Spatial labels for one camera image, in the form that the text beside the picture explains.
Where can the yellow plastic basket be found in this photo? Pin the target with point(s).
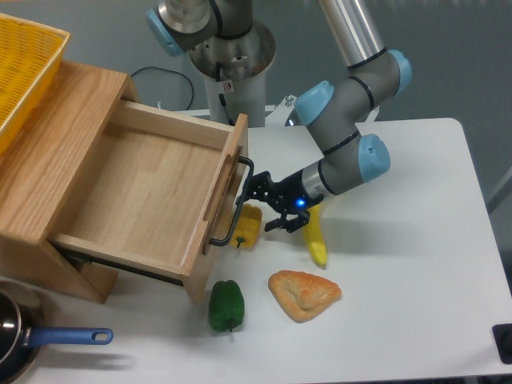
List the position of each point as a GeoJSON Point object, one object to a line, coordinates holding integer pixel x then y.
{"type": "Point", "coordinates": [31, 54]}

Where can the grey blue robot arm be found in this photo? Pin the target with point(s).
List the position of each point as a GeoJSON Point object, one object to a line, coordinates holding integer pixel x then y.
{"type": "Point", "coordinates": [330, 113]}

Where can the blue handled frying pan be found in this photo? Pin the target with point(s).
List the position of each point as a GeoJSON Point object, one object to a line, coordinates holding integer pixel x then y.
{"type": "Point", "coordinates": [24, 331]}

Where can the wooden drawer cabinet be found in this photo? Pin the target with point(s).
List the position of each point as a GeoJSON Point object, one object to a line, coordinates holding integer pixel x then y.
{"type": "Point", "coordinates": [39, 170]}

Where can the black drawer handle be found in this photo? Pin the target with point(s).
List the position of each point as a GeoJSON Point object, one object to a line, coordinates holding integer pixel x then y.
{"type": "Point", "coordinates": [239, 204]}

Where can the green bell pepper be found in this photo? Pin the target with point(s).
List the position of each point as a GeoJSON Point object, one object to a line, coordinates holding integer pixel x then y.
{"type": "Point", "coordinates": [226, 309]}

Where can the yellow banana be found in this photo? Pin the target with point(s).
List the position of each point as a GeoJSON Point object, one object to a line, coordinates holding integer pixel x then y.
{"type": "Point", "coordinates": [313, 237]}

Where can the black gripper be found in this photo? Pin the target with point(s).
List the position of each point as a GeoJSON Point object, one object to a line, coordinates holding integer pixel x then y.
{"type": "Point", "coordinates": [289, 196]}

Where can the black corner device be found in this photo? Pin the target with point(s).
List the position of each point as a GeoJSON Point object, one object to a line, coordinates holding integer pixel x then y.
{"type": "Point", "coordinates": [502, 335]}

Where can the yellow bell pepper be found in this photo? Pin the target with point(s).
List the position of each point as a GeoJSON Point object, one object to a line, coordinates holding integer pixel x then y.
{"type": "Point", "coordinates": [247, 228]}

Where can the open wooden drawer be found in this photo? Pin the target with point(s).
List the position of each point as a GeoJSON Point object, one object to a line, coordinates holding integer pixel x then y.
{"type": "Point", "coordinates": [158, 188]}

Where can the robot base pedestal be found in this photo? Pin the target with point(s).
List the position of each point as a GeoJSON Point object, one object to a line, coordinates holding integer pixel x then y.
{"type": "Point", "coordinates": [234, 74]}

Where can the triangular bread pastry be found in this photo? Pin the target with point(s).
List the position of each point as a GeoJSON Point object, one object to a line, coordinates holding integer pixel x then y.
{"type": "Point", "coordinates": [303, 296]}

